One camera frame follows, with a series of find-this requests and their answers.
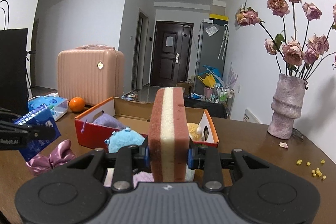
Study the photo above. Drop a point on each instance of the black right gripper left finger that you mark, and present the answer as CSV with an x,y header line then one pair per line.
x,y
78,190

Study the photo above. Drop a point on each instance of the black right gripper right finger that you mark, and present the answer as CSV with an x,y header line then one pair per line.
x,y
256,190

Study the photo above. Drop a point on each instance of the blue tissue pack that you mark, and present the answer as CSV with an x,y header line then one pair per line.
x,y
41,116

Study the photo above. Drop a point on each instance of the purple satin bow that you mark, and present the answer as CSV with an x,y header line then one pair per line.
x,y
62,154

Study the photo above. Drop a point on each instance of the lavender fluffy headband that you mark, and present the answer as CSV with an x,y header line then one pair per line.
x,y
142,177

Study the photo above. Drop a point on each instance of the pink white layered sponge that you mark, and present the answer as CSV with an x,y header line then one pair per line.
x,y
168,136

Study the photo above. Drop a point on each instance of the fallen pink petal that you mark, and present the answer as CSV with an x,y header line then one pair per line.
x,y
283,145

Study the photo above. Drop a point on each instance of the blue facial tissue package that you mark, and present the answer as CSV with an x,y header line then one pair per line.
x,y
57,105

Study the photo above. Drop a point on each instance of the light blue plush toy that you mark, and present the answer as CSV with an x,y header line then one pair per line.
x,y
123,138

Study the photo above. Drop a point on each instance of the orange fruit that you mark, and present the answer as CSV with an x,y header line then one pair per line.
x,y
76,104

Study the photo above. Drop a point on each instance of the purple textured vase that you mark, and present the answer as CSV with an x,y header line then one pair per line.
x,y
287,105

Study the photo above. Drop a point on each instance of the black paper bag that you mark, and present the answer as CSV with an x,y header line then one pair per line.
x,y
14,90

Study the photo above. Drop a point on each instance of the yellow white plush toy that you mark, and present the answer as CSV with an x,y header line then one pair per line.
x,y
195,132

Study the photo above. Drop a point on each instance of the red cardboard box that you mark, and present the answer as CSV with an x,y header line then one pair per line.
x,y
135,115

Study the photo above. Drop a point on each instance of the pink hard-shell suitcase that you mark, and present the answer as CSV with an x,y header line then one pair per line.
x,y
92,72

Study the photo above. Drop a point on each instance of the storage cart with bottles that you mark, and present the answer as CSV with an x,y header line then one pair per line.
x,y
224,96

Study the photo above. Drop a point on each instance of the dried pink rose bouquet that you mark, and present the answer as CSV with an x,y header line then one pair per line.
x,y
301,57

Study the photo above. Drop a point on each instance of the cardboard box on floor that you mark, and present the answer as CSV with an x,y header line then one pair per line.
x,y
186,87

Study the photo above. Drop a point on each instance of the grey refrigerator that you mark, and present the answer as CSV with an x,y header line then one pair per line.
x,y
212,43

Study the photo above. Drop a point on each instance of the dark brown entrance door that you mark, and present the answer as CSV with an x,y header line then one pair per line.
x,y
171,53

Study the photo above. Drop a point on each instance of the yellow box on refrigerator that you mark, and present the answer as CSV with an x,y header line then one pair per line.
x,y
218,18

